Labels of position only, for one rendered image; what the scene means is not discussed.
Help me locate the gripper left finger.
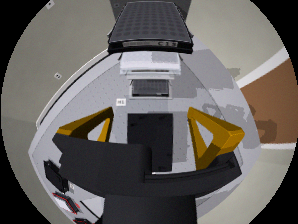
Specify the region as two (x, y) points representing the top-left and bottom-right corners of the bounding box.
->
(56, 107), (114, 142)

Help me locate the white microplate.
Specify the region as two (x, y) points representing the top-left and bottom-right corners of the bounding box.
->
(54, 196), (73, 212)

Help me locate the grey perforated base plate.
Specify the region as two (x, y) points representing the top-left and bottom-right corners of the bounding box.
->
(32, 60), (226, 224)

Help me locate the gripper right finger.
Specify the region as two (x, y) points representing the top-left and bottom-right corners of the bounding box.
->
(187, 107), (245, 170)

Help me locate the dark grey shelf rack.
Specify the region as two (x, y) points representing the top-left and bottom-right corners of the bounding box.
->
(110, 0), (192, 100)

